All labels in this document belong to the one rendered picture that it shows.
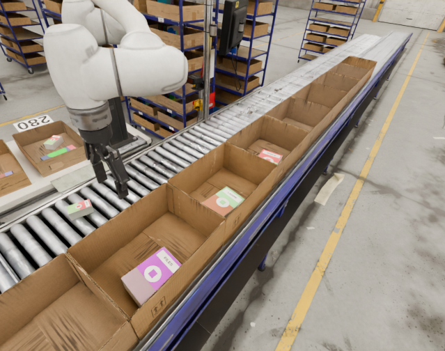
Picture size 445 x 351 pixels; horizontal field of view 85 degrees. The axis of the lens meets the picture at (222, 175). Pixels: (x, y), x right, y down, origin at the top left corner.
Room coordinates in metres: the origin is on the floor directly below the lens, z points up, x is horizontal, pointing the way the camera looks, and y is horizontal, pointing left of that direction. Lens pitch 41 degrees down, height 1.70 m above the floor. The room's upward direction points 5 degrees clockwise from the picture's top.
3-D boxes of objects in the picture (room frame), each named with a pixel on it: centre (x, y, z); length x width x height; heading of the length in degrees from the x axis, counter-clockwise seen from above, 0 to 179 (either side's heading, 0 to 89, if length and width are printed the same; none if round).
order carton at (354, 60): (2.73, -1.30, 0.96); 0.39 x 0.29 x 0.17; 148
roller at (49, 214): (0.60, 0.64, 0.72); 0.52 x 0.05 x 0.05; 57
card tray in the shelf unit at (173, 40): (2.47, 0.52, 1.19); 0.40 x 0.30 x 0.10; 57
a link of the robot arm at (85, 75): (0.53, 0.32, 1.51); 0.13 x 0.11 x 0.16; 114
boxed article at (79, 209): (0.73, 0.66, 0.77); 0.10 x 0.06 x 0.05; 128
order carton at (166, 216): (0.44, 0.20, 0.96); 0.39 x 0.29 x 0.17; 147
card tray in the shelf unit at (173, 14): (2.46, 0.52, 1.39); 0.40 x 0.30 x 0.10; 56
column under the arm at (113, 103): (1.37, 0.78, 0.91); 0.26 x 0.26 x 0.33; 53
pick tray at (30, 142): (1.17, 1.04, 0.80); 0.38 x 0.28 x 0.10; 52
